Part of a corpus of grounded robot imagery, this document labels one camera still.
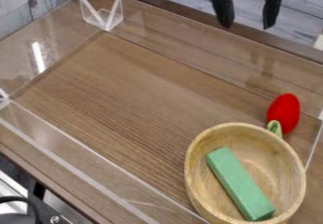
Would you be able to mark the red plush strawberry toy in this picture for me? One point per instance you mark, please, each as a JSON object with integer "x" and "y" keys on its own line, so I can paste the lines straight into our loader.
{"x": 283, "y": 114}

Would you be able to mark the clear acrylic tray wall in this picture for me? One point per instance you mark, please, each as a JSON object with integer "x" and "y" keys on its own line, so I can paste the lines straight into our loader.
{"x": 112, "y": 84}

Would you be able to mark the green rectangular block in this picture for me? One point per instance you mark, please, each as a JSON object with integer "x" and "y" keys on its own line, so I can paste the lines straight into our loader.
{"x": 241, "y": 189}

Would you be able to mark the wooden bowl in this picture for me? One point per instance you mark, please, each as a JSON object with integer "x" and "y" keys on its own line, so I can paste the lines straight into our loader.
{"x": 269, "y": 161}

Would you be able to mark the black metal bracket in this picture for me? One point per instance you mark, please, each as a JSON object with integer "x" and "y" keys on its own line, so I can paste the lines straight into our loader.
{"x": 48, "y": 215}

